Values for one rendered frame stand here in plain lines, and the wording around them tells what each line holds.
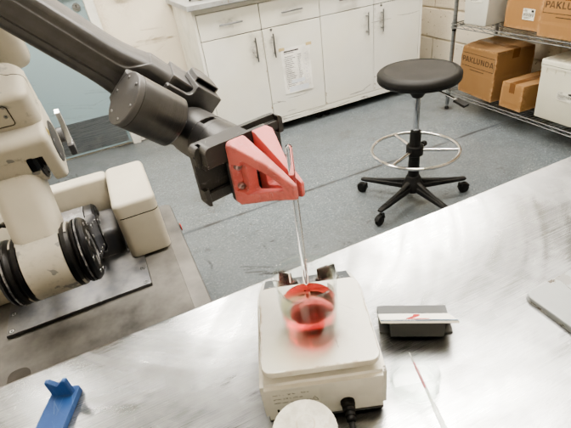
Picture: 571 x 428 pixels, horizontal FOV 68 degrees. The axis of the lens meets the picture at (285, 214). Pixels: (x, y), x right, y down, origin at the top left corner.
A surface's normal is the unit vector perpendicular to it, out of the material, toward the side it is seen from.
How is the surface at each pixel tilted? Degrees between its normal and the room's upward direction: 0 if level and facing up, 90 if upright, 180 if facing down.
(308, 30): 90
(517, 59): 90
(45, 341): 0
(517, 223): 0
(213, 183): 91
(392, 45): 90
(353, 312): 0
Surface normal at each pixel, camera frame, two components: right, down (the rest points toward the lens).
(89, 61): 0.30, 0.56
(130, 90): -0.65, -0.26
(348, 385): 0.07, 0.55
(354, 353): -0.12, -0.82
